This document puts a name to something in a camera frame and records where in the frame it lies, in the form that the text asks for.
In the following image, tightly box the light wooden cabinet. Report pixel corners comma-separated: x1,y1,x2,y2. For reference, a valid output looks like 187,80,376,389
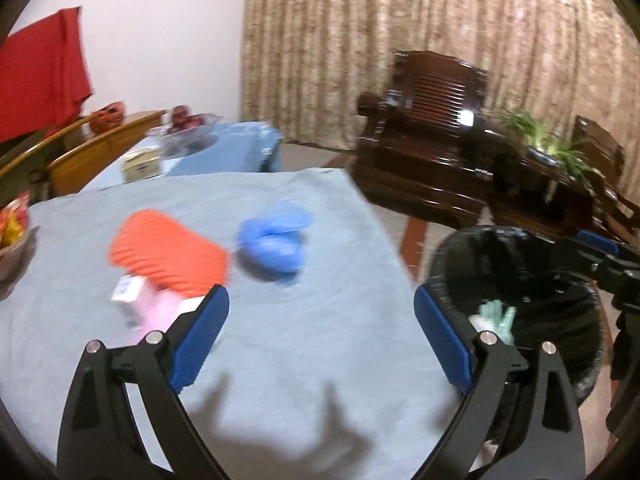
0,109,168,206

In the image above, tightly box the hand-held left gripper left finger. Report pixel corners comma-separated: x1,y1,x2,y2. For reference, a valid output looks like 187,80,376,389
56,284,231,480

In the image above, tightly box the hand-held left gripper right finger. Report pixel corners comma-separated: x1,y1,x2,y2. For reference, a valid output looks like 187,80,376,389
413,282,586,480

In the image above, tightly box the waste bin with black bag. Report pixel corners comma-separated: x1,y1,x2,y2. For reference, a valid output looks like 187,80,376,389
425,225,605,461

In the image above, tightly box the glass fruit bowl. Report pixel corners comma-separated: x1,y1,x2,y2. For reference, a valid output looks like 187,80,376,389
147,112,223,158

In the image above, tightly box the green rubber glove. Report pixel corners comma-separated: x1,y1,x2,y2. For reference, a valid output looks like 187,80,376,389
470,300,518,346

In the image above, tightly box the red cloth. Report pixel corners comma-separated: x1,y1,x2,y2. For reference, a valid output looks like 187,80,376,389
0,6,95,143

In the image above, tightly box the beige floral curtain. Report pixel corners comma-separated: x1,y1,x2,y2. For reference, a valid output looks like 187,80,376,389
240,0,640,196

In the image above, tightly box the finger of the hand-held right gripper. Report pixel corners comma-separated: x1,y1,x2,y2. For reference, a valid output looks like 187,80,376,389
575,230,640,262
555,236,640,292

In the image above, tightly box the beige tissue box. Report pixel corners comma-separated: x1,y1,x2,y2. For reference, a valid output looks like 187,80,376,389
121,149,165,184

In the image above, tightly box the clear glass snack dish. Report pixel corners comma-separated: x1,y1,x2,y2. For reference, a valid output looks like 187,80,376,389
0,225,41,301

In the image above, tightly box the blue tablecloth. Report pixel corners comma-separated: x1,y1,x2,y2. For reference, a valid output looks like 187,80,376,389
75,121,282,193

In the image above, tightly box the red plastic bag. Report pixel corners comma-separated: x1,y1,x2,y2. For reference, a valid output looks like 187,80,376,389
90,101,127,133

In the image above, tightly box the dark wooden side table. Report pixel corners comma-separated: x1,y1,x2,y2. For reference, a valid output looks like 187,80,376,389
487,130,596,241

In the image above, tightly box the green potted plant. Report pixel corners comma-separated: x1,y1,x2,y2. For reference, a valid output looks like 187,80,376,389
492,107,608,186

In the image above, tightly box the dark wooden cushioned armchair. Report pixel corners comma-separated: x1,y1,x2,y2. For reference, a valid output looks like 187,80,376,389
570,115,640,246

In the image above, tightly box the pink packet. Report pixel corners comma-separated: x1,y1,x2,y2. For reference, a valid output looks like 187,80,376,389
125,280,201,333

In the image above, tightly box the large orange foam net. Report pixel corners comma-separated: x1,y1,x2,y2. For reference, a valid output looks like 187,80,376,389
108,210,232,298

